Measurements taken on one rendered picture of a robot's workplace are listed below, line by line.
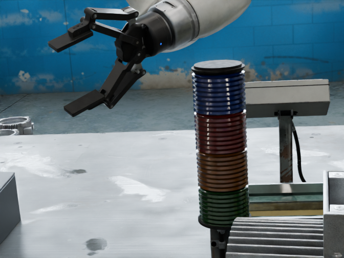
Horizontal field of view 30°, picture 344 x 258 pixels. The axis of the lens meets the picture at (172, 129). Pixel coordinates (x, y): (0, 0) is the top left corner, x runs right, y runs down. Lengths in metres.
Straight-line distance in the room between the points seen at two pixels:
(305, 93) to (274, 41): 5.33
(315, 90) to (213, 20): 0.25
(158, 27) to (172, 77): 5.56
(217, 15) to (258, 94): 0.19
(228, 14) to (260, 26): 5.37
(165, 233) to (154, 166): 0.43
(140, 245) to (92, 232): 0.13
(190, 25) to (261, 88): 0.21
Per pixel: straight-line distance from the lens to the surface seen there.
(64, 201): 1.53
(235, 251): 0.54
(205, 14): 1.19
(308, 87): 1.29
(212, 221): 0.75
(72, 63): 6.88
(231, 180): 0.73
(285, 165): 1.33
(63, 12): 6.83
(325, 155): 1.76
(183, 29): 1.17
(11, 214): 1.41
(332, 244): 0.51
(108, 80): 1.17
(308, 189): 1.16
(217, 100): 0.70
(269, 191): 1.16
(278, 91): 1.28
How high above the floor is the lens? 1.34
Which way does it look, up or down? 15 degrees down
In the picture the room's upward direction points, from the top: 4 degrees counter-clockwise
